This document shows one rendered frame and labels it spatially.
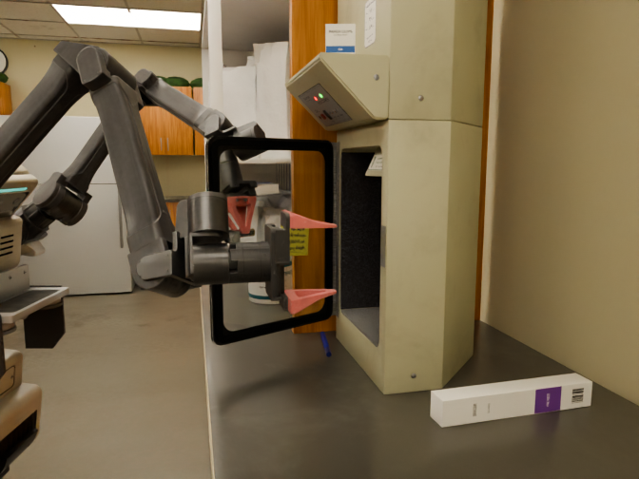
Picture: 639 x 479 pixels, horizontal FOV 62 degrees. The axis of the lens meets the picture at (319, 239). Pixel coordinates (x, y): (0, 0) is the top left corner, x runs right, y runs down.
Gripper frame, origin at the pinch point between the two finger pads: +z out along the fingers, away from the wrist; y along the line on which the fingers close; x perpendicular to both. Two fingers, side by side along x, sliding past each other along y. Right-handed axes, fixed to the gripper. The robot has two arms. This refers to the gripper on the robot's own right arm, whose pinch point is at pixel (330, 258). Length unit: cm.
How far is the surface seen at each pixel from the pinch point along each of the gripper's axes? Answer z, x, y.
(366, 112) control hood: 8.5, 9.6, 21.9
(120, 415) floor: -61, 213, -120
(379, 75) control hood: 10.4, 8.9, 27.7
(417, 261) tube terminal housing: 17.7, 9.0, -2.8
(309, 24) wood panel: 7, 46, 44
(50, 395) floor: -104, 249, -120
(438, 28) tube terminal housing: 20.3, 8.9, 35.3
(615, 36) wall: 55, 10, 36
